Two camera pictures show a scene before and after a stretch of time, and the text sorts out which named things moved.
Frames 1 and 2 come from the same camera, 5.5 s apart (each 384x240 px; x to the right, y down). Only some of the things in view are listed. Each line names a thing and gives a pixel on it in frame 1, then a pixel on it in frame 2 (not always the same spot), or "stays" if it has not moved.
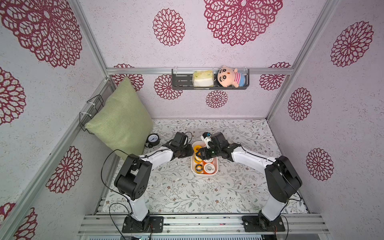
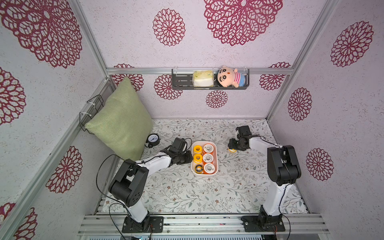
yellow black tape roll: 198,168 stays
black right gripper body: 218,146 to 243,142
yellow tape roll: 197,160 stays
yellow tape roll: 196,147 stays
